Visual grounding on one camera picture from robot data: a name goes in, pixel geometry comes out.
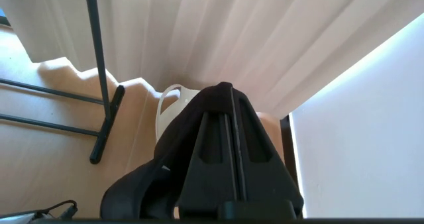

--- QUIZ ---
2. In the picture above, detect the black cable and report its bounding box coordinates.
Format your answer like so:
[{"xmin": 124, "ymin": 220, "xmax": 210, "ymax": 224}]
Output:
[{"xmin": 0, "ymin": 199, "xmax": 79, "ymax": 220}]

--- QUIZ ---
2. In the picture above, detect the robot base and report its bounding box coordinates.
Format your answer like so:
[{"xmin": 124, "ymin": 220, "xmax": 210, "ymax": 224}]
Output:
[{"xmin": 0, "ymin": 213, "xmax": 36, "ymax": 222}]

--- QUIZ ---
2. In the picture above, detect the black garment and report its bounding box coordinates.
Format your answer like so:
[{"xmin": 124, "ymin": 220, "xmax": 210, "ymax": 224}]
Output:
[{"xmin": 99, "ymin": 82, "xmax": 240, "ymax": 219}]

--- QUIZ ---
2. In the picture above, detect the white laundry basket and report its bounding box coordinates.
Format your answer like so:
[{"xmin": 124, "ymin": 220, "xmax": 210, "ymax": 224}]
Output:
[{"xmin": 154, "ymin": 84, "xmax": 201, "ymax": 144}]

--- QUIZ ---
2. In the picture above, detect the black clothes rack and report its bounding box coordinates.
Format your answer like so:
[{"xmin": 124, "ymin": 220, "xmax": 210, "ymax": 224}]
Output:
[{"xmin": 0, "ymin": 0, "xmax": 126, "ymax": 165}]

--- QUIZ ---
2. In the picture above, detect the beige curtain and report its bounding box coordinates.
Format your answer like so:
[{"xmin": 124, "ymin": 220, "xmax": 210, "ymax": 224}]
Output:
[{"xmin": 0, "ymin": 0, "xmax": 424, "ymax": 119}]

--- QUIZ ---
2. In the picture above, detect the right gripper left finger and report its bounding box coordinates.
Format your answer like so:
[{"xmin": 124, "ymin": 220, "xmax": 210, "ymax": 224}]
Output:
[{"xmin": 178, "ymin": 111, "xmax": 237, "ymax": 219}]

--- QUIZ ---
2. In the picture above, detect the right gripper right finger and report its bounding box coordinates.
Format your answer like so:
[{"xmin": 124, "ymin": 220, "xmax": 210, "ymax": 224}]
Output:
[{"xmin": 230, "ymin": 87, "xmax": 305, "ymax": 219}]

